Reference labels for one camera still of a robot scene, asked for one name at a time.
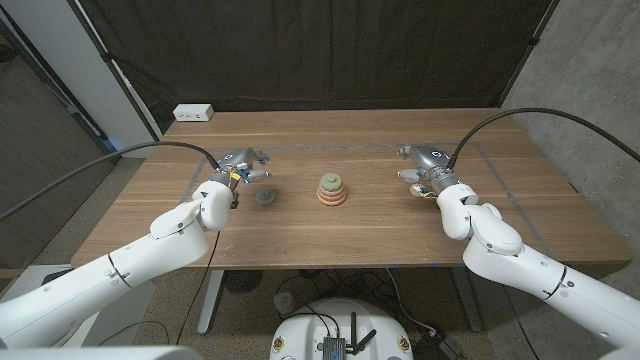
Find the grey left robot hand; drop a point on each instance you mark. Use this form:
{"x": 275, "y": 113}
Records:
{"x": 237, "y": 162}

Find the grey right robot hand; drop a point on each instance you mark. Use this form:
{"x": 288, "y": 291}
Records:
{"x": 432, "y": 160}

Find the small tan toy piece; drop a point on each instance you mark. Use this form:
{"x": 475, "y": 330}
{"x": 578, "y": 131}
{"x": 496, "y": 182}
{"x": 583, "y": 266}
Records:
{"x": 416, "y": 190}

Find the grey toy disk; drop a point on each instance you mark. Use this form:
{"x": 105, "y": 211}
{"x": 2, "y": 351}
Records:
{"x": 265, "y": 196}

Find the green toy disk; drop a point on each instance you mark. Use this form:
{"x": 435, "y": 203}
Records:
{"x": 331, "y": 181}

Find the pale pink toy disk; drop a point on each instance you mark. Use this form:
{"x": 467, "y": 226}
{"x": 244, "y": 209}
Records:
{"x": 331, "y": 192}

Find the salmon pink toy disk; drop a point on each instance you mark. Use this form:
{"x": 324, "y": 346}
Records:
{"x": 331, "y": 198}

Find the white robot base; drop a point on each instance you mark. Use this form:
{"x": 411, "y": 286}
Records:
{"x": 305, "y": 330}

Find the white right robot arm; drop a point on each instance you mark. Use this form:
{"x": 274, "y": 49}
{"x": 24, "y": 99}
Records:
{"x": 500, "y": 250}

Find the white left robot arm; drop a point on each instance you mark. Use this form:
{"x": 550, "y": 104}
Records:
{"x": 100, "y": 285}

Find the large tan toy disk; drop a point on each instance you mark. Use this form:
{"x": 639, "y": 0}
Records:
{"x": 331, "y": 203}

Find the white power strip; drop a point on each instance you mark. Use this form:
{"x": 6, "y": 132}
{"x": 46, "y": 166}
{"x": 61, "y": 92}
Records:
{"x": 193, "y": 112}

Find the black floor fan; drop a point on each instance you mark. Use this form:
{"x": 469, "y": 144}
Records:
{"x": 243, "y": 281}

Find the black backdrop cloth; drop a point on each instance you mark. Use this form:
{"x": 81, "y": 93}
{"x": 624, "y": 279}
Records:
{"x": 300, "y": 50}

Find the grey table leg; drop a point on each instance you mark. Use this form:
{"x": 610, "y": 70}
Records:
{"x": 470, "y": 310}
{"x": 210, "y": 305}

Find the grey round floor object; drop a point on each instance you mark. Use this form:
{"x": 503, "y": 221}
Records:
{"x": 285, "y": 302}

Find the black backdrop stand pole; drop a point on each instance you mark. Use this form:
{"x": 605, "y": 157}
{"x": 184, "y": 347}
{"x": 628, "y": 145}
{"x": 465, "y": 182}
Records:
{"x": 106, "y": 56}
{"x": 534, "y": 41}

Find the black floor power adapter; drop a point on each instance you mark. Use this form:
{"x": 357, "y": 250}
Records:
{"x": 440, "y": 345}

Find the grey box with antennas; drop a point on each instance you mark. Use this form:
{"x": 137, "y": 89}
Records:
{"x": 334, "y": 346}

